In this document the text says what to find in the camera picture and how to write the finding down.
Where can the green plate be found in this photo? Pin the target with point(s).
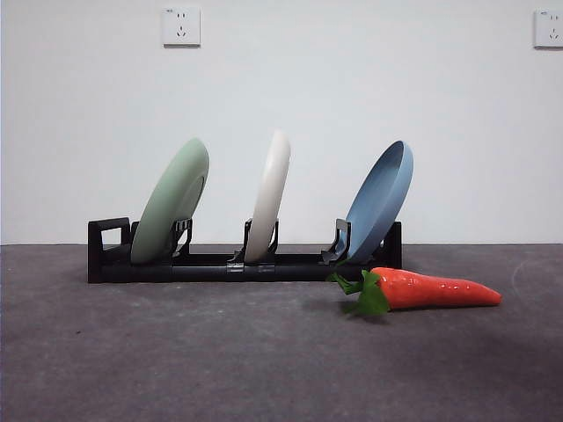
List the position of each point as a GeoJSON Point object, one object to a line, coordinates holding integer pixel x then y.
{"type": "Point", "coordinates": [163, 206]}

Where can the orange toy carrot green leaves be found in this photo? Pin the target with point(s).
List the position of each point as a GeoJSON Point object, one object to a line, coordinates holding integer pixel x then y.
{"type": "Point", "coordinates": [431, 291]}

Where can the cream white plate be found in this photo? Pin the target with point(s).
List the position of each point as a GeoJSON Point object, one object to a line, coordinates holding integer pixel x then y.
{"type": "Point", "coordinates": [269, 193]}

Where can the blue plate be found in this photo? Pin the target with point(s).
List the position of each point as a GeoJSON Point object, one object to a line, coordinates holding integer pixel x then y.
{"type": "Point", "coordinates": [378, 206]}

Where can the black plate rack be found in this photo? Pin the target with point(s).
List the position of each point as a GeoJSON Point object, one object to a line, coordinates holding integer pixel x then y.
{"type": "Point", "coordinates": [211, 272]}

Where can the white wall socket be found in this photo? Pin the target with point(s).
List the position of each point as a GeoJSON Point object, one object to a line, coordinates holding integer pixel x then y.
{"type": "Point", "coordinates": [181, 27]}
{"type": "Point", "coordinates": [550, 29]}

